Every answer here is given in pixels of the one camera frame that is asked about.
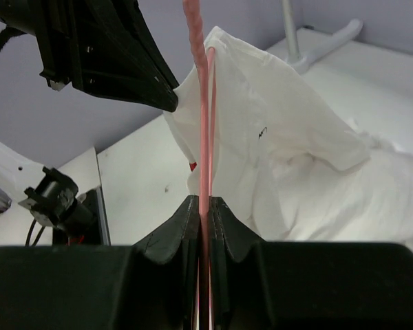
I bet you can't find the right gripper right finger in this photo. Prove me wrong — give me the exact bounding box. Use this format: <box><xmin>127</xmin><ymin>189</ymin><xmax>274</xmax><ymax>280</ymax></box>
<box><xmin>209</xmin><ymin>197</ymin><xmax>413</xmax><ymax>329</ymax></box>

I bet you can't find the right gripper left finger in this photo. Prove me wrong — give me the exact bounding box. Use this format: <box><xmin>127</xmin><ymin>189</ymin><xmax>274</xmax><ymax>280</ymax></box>
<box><xmin>0</xmin><ymin>196</ymin><xmax>199</xmax><ymax>329</ymax></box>

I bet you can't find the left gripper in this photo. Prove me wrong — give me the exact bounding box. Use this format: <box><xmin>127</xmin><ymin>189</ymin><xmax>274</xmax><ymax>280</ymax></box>
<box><xmin>0</xmin><ymin>1</ymin><xmax>179</xmax><ymax>112</ymax></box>

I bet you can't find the pink wire hanger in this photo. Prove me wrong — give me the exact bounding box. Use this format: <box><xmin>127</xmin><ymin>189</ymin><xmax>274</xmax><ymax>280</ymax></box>
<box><xmin>182</xmin><ymin>1</ymin><xmax>216</xmax><ymax>329</ymax></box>

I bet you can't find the white t-shirt red print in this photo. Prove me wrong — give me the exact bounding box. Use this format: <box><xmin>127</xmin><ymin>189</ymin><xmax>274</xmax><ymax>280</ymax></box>
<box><xmin>162</xmin><ymin>25</ymin><xmax>413</xmax><ymax>243</ymax></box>

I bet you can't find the white clothes rack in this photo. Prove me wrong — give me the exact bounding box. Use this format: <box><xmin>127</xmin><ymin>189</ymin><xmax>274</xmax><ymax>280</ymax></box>
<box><xmin>280</xmin><ymin>0</ymin><xmax>364</xmax><ymax>75</ymax></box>

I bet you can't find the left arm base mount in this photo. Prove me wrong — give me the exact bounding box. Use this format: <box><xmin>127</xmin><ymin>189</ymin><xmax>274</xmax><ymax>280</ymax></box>
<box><xmin>52</xmin><ymin>186</ymin><xmax>111</xmax><ymax>245</ymax></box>

